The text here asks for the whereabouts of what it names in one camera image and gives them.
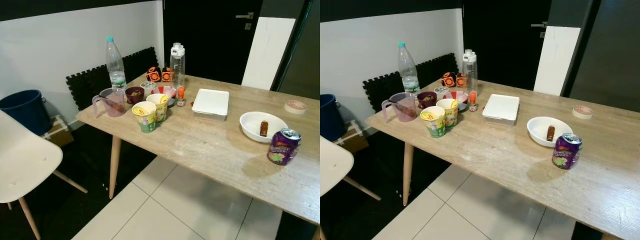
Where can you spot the purple clear measuring jug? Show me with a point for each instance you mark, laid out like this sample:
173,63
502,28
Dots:
114,102
404,107

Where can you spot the small orange capped bottle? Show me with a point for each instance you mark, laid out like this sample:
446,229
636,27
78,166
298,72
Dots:
181,95
472,100

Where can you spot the clear bottle teal cap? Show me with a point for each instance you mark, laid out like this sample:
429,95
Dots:
115,65
408,70

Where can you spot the white lidded container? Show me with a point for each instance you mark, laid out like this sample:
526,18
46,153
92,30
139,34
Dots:
210,102
501,107

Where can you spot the dark grey panel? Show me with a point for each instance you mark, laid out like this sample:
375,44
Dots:
610,55
305,50

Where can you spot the tape roll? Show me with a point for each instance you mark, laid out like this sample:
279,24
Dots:
287,109
575,114

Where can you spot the yellow green cup noodles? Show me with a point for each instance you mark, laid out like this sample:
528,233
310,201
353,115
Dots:
451,112
161,107

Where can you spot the light wooden table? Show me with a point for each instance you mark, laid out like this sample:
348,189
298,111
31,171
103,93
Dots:
510,155
210,145

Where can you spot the clear bottle white lid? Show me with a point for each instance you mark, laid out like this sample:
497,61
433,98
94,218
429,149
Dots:
469,72
177,67

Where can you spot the dark red cup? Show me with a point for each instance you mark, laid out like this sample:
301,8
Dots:
426,100
134,95

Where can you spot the white board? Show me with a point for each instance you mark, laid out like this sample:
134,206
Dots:
557,60
267,55

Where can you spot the purple drink can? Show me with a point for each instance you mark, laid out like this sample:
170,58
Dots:
566,155
282,150

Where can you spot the black foam mat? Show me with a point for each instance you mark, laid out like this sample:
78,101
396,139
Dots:
375,90
82,85

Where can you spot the red white bowl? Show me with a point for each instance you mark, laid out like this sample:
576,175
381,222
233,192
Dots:
461,96
169,91

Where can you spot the blue bucket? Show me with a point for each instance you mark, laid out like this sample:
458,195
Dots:
22,112
330,117

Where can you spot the white plastic chair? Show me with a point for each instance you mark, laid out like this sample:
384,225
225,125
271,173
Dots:
332,165
25,160

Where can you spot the cardboard box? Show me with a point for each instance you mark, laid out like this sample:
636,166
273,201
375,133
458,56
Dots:
356,141
60,135

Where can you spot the black door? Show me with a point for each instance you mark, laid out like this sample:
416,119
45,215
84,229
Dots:
210,40
505,45

